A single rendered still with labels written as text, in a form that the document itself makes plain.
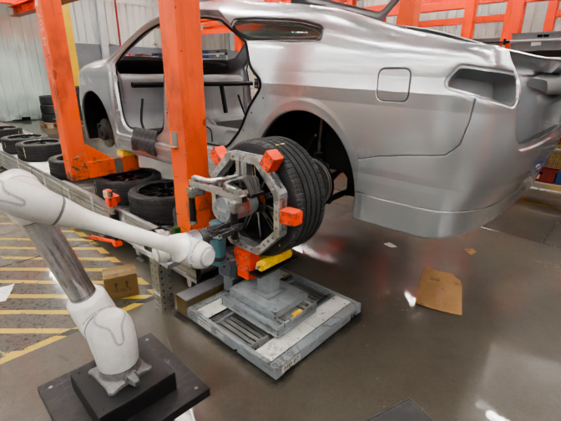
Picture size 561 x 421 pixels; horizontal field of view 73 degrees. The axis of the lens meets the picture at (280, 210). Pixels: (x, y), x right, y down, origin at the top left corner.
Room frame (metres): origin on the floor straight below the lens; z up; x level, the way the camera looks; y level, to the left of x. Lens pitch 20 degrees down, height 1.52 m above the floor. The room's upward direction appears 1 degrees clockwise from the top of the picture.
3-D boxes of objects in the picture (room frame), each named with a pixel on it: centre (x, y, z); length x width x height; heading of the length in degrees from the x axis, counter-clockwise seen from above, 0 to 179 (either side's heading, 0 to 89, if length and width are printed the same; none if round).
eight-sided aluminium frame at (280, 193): (1.96, 0.18, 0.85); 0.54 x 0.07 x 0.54; 48
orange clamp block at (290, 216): (1.75, -0.05, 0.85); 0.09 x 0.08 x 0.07; 48
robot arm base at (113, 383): (1.20, 0.62, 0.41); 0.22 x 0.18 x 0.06; 51
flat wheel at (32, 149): (5.70, 3.61, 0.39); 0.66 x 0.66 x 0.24
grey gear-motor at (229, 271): (2.37, 0.23, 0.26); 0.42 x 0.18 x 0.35; 138
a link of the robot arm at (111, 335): (1.21, 0.64, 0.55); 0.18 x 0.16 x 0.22; 42
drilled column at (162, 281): (2.21, 0.78, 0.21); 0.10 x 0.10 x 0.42; 48
